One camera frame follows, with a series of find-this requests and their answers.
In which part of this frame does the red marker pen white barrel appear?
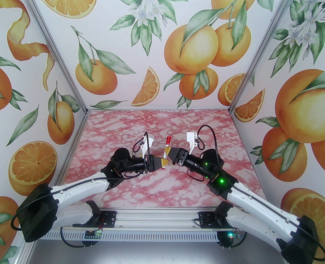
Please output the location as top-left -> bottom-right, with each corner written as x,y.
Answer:
160,137 -> 172,171

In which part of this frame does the pink marble pattern table mat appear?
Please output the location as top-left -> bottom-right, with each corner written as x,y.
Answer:
58,109 -> 270,210

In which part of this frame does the small circuit board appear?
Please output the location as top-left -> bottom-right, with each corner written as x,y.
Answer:
218,231 -> 241,244
85,229 -> 103,240

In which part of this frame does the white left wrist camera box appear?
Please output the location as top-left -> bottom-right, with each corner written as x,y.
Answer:
139,137 -> 154,159

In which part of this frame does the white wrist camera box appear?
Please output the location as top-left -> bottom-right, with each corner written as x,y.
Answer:
139,137 -> 154,159
186,132 -> 199,151

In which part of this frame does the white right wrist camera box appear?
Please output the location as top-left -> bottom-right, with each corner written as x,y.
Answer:
186,132 -> 199,151

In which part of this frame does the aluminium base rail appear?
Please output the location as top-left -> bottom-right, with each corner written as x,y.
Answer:
28,198 -> 288,234

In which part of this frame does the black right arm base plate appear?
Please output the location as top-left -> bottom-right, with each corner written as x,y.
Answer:
198,211 -> 226,229

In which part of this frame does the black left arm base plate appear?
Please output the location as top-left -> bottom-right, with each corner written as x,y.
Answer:
96,211 -> 117,227

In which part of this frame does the perforated metal cable tray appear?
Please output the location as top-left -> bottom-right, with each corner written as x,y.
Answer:
37,231 -> 221,242

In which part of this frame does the black base cable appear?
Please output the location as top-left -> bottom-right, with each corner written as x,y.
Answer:
219,230 -> 247,249
61,224 -> 94,249

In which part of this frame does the aluminium frame post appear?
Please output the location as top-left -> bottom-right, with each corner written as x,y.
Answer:
15,0 -> 88,115
229,0 -> 303,113

